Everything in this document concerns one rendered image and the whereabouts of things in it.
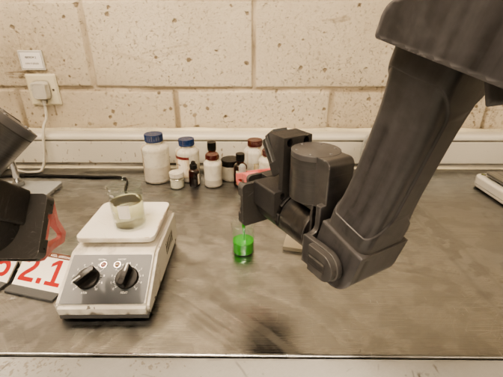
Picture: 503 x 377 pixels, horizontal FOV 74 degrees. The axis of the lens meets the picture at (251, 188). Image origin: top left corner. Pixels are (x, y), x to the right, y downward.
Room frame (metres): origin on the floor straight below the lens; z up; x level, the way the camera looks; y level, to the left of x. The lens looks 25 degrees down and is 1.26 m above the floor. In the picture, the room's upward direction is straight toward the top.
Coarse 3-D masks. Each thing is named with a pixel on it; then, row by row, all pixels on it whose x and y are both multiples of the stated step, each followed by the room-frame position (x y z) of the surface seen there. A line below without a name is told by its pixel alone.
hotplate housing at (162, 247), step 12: (168, 216) 0.52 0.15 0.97; (168, 228) 0.49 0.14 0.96; (156, 240) 0.44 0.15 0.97; (168, 240) 0.48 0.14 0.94; (72, 252) 0.42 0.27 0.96; (84, 252) 0.41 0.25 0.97; (96, 252) 0.41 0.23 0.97; (108, 252) 0.41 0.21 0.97; (120, 252) 0.41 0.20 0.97; (132, 252) 0.41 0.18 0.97; (144, 252) 0.41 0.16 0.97; (156, 252) 0.42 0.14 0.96; (168, 252) 0.47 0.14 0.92; (156, 264) 0.40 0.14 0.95; (156, 276) 0.39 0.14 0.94; (156, 288) 0.39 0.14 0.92; (144, 300) 0.35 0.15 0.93; (60, 312) 0.34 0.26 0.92; (72, 312) 0.34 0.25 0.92; (84, 312) 0.34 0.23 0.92; (96, 312) 0.34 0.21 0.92; (108, 312) 0.34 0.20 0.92; (120, 312) 0.34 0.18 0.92; (132, 312) 0.34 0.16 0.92; (144, 312) 0.34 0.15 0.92
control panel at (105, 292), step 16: (80, 256) 0.41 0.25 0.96; (96, 256) 0.41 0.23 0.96; (112, 256) 0.41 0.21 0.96; (128, 256) 0.41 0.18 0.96; (144, 256) 0.41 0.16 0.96; (112, 272) 0.38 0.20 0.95; (144, 272) 0.38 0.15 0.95; (64, 288) 0.36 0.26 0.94; (96, 288) 0.36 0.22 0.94; (112, 288) 0.36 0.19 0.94; (144, 288) 0.37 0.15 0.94
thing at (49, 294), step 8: (8, 288) 0.41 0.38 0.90; (16, 288) 0.41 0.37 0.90; (24, 288) 0.41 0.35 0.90; (32, 288) 0.41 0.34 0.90; (40, 288) 0.40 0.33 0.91; (48, 288) 0.40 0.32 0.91; (32, 296) 0.39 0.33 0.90; (40, 296) 0.39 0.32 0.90; (48, 296) 0.39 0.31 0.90; (56, 296) 0.39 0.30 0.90
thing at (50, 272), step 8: (24, 264) 0.44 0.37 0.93; (32, 264) 0.44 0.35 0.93; (40, 264) 0.43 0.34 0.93; (48, 264) 0.43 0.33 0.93; (56, 264) 0.43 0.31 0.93; (64, 264) 0.43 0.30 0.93; (24, 272) 0.43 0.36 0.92; (32, 272) 0.43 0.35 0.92; (40, 272) 0.42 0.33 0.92; (48, 272) 0.42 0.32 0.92; (56, 272) 0.42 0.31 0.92; (64, 272) 0.42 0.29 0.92; (16, 280) 0.42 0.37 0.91; (24, 280) 0.42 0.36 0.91; (32, 280) 0.42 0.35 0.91; (40, 280) 0.41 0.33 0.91; (48, 280) 0.41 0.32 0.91; (56, 280) 0.41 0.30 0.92; (56, 288) 0.40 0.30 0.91
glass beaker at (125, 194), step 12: (120, 180) 0.48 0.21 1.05; (132, 180) 0.48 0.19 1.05; (108, 192) 0.44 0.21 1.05; (120, 192) 0.43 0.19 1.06; (132, 192) 0.44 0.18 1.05; (120, 204) 0.44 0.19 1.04; (132, 204) 0.44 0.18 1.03; (120, 216) 0.44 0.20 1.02; (132, 216) 0.44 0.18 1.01; (144, 216) 0.46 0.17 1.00; (120, 228) 0.44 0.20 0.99; (132, 228) 0.44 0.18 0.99
